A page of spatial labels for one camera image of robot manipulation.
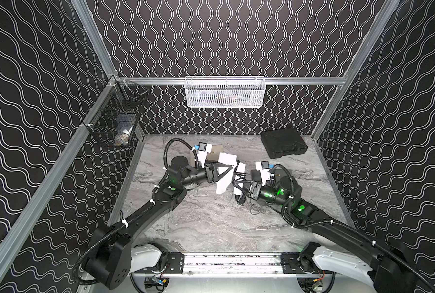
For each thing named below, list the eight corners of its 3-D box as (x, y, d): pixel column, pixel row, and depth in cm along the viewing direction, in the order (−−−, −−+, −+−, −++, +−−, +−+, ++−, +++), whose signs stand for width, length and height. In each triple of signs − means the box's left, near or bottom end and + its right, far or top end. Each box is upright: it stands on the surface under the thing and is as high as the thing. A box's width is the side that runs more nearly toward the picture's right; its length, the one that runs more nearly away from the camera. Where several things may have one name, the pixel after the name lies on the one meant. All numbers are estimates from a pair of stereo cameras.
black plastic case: (271, 159, 111) (273, 152, 106) (260, 136, 123) (261, 129, 118) (304, 154, 113) (308, 147, 108) (290, 132, 126) (293, 124, 121)
